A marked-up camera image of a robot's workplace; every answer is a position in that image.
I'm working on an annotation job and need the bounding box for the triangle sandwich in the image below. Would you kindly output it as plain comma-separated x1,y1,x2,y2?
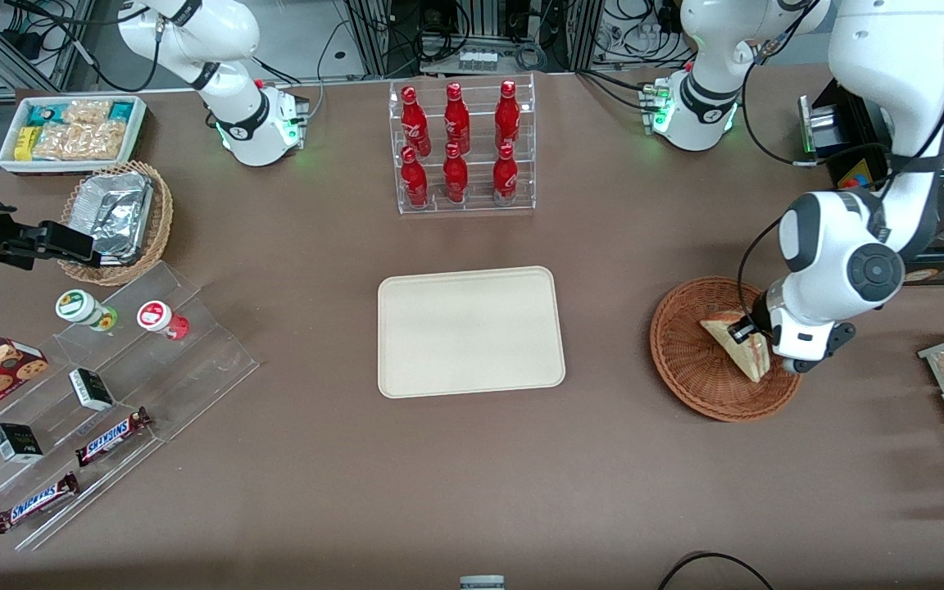
699,308,772,384

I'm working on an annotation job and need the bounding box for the small wicker basket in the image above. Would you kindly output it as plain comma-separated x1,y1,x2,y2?
58,160,175,287

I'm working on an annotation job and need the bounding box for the large round wicker basket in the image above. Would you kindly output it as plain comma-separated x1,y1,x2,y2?
650,276,806,424

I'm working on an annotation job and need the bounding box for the beige rectangular tray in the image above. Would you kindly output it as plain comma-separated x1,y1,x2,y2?
378,265,566,400

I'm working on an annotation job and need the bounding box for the aluminium foil container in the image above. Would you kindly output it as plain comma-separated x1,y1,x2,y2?
70,170,155,265

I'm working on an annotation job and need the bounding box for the green lid cup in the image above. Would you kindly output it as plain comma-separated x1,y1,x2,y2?
55,289,119,332

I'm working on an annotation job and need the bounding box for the white rectangular snack bin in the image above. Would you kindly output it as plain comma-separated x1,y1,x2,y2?
0,94,148,175

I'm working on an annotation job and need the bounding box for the clear puffed snack bag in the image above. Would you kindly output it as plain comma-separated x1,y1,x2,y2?
65,99,112,125
34,121,127,161

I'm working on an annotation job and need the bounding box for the red lid cup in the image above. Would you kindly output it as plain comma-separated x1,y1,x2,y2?
137,300,191,342

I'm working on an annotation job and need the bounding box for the small black box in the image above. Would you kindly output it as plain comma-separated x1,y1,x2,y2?
68,368,116,412
0,422,45,465

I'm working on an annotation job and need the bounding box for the clear acrylic stepped shelf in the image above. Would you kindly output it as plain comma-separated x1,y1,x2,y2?
0,261,261,551

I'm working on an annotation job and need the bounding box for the snickers bar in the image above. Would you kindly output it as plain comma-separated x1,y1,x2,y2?
0,471,80,535
75,406,152,468

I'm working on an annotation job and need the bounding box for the black food warmer appliance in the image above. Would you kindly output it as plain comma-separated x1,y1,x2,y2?
798,78,944,286

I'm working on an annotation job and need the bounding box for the red cola bottle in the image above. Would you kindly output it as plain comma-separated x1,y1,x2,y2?
442,143,470,205
399,146,430,209
492,143,520,207
399,85,433,158
494,79,521,152
443,82,471,155

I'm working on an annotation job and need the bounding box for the clear acrylic bottle rack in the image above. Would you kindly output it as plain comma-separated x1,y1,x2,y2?
388,73,538,216

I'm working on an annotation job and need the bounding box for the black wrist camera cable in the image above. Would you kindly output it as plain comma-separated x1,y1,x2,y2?
737,215,784,322

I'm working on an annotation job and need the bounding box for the black looped cable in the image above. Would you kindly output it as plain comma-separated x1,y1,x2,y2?
656,551,776,590

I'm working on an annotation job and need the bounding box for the black arm base cable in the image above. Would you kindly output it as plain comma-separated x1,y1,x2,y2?
577,70,655,109

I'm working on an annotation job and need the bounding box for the aluminium frame post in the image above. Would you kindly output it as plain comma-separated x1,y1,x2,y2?
564,0,604,73
345,0,391,79

